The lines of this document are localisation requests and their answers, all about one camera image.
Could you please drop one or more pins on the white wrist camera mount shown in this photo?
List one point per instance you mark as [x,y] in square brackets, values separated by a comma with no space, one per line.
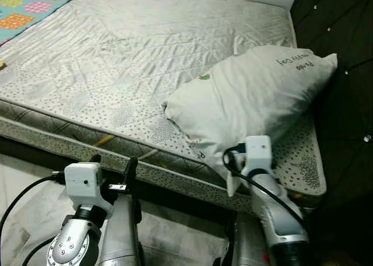
[81,181]
[256,152]

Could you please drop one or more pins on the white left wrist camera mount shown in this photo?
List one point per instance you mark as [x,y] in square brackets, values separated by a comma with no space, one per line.
[81,181]

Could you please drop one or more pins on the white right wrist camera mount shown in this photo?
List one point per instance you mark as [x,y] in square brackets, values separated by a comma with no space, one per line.
[256,152]

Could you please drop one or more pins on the teal colourful patterned mat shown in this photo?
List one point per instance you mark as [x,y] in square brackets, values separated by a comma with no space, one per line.
[29,9]

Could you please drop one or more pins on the silver robot left leg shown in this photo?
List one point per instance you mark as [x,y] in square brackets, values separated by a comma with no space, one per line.
[119,237]

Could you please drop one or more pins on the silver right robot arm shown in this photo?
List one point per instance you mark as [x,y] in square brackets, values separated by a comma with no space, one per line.
[274,207]

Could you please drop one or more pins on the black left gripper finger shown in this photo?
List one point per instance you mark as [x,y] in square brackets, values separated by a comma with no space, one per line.
[95,158]
[131,170]

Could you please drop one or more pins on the white pillow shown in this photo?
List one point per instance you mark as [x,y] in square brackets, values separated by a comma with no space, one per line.
[250,102]

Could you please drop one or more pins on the silver robot right leg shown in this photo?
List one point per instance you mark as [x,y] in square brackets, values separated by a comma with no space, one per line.
[250,248]

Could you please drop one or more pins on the dark tufted headboard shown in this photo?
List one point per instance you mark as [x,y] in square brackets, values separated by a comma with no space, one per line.
[344,44]

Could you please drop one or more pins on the silver robot leg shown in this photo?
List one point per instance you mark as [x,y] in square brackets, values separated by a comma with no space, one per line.
[250,248]
[119,237]

